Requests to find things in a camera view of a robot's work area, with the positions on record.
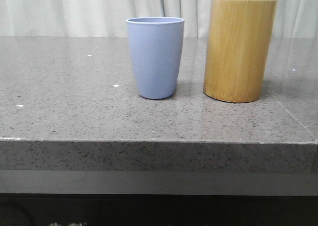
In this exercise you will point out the white curtain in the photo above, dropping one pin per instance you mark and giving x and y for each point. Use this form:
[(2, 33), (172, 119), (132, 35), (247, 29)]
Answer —
[(106, 18)]

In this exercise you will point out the blue plastic cup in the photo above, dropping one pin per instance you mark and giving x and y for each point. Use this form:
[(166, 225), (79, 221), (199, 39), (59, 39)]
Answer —
[(155, 45)]

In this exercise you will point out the bamboo cylinder holder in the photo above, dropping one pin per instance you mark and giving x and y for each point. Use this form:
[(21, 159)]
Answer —
[(238, 42)]

